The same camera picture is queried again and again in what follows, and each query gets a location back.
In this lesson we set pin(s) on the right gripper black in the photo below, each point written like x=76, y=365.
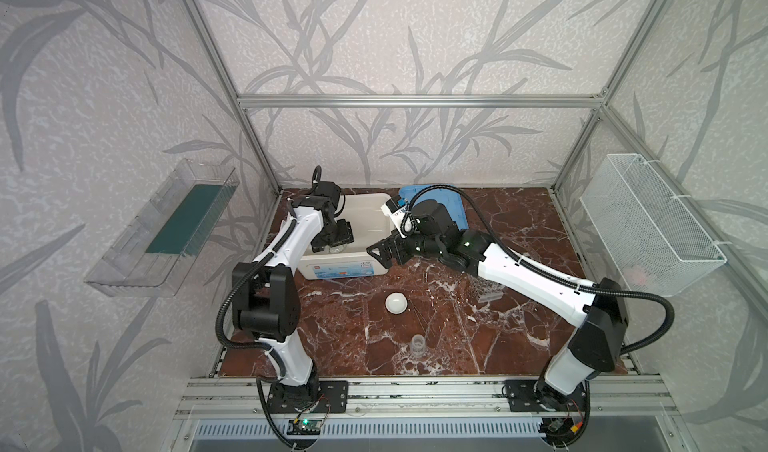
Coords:
x=390, y=251

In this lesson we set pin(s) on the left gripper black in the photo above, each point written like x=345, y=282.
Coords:
x=339, y=234

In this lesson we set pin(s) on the small white ceramic bowl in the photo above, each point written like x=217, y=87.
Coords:
x=396, y=303

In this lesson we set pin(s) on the small clear glass beaker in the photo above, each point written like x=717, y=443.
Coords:
x=417, y=346

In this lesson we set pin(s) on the clear acrylic test tube rack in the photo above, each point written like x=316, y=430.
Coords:
x=489, y=293

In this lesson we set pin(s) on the clear glass flask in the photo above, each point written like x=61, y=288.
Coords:
x=337, y=249

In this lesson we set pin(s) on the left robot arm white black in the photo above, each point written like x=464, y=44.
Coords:
x=262, y=310

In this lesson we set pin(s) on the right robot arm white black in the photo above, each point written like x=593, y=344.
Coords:
x=597, y=312

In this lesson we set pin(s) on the blue plastic bin lid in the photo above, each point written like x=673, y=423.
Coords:
x=451, y=200

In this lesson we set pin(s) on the green circuit board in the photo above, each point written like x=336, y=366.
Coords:
x=305, y=427

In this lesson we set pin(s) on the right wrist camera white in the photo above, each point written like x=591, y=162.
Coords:
x=396, y=210

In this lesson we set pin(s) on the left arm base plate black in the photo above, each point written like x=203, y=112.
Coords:
x=324, y=397

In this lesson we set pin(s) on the clear wall shelf green mat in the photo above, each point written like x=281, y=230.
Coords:
x=152, y=257

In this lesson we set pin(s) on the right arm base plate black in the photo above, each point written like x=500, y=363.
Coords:
x=523, y=395

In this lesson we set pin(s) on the white wire mesh basket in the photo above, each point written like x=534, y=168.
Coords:
x=641, y=221

